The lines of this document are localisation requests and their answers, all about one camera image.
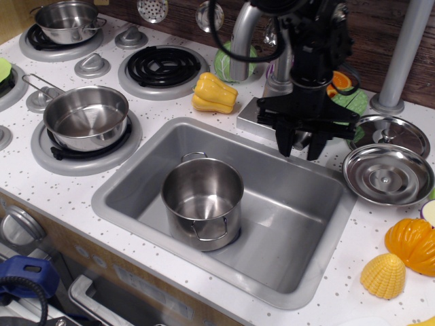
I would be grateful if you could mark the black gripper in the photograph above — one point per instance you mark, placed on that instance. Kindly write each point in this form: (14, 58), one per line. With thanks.
(307, 109)

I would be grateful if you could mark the silver faucet lever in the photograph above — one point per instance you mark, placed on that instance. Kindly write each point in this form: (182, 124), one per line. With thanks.
(301, 140)

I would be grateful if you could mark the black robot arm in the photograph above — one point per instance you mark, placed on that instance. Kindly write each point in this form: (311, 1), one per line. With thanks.
(317, 33)

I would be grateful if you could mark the green toy bitter gourd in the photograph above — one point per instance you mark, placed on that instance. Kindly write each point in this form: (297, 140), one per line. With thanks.
(356, 102)

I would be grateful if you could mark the toy orange slice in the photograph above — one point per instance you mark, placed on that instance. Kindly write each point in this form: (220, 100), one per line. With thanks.
(339, 81)

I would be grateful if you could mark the grey toy sink basin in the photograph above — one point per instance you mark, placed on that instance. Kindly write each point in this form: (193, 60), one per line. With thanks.
(293, 212)

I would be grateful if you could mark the purple toy onion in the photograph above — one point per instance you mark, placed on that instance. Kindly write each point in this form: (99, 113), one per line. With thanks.
(270, 70)

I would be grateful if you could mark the steel lid with knob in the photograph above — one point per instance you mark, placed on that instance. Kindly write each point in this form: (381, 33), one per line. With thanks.
(378, 129)

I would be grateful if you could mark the grey support pole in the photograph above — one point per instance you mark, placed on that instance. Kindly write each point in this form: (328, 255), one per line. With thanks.
(388, 101)

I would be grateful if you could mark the steel upturned lid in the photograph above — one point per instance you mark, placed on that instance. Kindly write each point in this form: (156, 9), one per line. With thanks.
(388, 175)

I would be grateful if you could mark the yellow toy bell pepper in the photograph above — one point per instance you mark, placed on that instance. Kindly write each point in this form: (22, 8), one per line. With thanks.
(212, 94)

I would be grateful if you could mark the green toy cabbage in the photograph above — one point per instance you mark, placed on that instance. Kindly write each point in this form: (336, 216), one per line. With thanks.
(221, 63)

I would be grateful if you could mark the steel pot in sink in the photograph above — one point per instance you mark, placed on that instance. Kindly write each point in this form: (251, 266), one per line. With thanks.
(202, 197)

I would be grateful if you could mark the purple white toy eggplant slice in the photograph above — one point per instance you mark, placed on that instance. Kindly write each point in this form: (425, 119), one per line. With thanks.
(427, 212)

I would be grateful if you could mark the orange toy pumpkin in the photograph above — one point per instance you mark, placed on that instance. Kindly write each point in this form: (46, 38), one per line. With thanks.
(412, 240)

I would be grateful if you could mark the hanging steel ladle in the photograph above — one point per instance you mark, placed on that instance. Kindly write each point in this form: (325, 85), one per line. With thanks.
(202, 17)

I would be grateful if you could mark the black coil burner centre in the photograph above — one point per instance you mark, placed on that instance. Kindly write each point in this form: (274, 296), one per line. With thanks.
(161, 73)

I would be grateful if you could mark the yellow toy corn piece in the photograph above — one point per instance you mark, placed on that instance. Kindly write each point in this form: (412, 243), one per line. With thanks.
(384, 276)

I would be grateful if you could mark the hanging perforated steel skimmer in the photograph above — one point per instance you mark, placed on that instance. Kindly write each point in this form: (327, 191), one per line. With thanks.
(153, 11)

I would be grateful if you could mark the grey stove knob rear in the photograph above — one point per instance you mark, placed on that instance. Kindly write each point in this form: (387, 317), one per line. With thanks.
(130, 39)

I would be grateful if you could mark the grey stove knob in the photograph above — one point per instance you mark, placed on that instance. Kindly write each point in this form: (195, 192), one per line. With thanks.
(92, 66)
(38, 100)
(130, 39)

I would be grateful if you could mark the burner under saucepan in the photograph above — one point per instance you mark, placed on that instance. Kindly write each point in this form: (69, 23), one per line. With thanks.
(87, 164)

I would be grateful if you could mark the grey stove knob middle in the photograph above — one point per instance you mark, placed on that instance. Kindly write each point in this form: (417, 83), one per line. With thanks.
(92, 66)

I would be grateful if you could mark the grey stove knob front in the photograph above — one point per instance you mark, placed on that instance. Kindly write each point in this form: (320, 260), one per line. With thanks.
(38, 100)

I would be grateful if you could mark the burner at left edge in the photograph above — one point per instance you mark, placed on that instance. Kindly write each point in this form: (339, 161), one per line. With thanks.
(15, 94)

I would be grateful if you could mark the grey stove knob left edge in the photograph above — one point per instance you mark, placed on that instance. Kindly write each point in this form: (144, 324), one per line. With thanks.
(5, 137)

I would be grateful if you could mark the grey oven dial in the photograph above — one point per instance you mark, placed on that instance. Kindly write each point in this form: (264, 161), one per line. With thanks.
(19, 228)

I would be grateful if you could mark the green toy leaf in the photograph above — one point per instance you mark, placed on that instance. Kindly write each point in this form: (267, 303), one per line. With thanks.
(5, 69)

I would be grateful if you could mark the steel saucepan with handle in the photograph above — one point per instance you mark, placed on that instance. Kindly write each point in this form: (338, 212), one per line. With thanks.
(88, 118)

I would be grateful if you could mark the steel two-handled pan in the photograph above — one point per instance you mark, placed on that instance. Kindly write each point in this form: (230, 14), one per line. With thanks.
(69, 22)

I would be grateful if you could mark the oven door handle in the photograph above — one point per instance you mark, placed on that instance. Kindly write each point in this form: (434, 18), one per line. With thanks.
(102, 300)

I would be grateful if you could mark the burner under two-handled pan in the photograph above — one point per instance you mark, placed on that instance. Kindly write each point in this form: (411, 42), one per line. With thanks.
(37, 46)

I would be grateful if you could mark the blue clamp with cable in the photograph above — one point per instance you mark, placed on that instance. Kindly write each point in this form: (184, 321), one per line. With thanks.
(29, 277)

